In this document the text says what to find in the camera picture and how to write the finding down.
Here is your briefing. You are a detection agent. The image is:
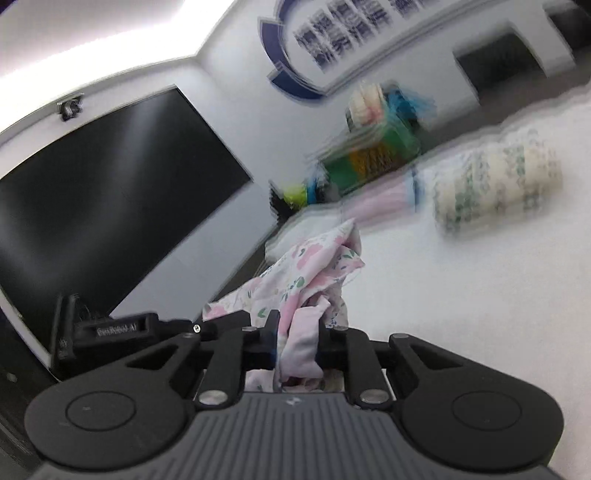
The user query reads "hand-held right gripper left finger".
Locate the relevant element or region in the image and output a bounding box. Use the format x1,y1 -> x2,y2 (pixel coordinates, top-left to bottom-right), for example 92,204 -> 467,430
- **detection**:
124,310 -> 282,409

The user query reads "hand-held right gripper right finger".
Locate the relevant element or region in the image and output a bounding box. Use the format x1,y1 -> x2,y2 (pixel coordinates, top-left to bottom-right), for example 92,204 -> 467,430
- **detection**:
318,326 -> 484,409

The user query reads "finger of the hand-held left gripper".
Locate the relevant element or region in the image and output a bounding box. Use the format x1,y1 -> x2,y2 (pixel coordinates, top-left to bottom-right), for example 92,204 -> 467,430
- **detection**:
157,320 -> 246,343

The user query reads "pink floral garment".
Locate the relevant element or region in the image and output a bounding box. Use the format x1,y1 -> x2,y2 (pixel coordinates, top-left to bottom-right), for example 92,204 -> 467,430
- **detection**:
203,219 -> 366,393

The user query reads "pink cloth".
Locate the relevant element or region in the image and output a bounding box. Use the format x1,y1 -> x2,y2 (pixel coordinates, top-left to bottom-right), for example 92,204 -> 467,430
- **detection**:
342,171 -> 419,227

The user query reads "white terry towel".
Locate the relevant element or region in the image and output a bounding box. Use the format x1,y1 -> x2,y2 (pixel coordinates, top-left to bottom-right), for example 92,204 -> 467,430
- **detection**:
265,90 -> 591,480

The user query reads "yellow-green cloth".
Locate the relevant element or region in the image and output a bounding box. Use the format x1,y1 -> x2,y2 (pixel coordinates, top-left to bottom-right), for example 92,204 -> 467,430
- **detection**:
283,184 -> 308,209

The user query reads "cream green-flowered folded garment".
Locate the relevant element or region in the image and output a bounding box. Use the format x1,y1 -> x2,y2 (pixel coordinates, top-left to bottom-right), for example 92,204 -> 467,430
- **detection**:
431,131 -> 564,236

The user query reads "cream cloth in bag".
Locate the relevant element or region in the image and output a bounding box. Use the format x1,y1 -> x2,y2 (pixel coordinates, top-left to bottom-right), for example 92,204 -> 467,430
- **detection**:
348,85 -> 384,126

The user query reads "black office chair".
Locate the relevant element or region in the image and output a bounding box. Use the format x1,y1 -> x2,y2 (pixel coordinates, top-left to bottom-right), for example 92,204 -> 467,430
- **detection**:
455,46 -> 546,105

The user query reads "black wall screen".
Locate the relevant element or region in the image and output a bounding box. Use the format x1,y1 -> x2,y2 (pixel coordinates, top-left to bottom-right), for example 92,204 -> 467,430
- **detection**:
0,88 -> 254,352

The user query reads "green bag with blue straps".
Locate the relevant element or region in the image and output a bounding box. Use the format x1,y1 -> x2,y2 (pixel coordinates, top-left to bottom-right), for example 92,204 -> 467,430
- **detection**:
307,83 -> 437,204

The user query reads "wall-mounted camera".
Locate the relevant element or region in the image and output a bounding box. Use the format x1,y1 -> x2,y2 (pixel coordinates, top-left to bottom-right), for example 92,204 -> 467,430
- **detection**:
58,93 -> 85,122

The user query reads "blue wall lettering sign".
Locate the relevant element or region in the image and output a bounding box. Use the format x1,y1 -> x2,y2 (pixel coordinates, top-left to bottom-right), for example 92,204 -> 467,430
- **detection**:
257,0 -> 546,100

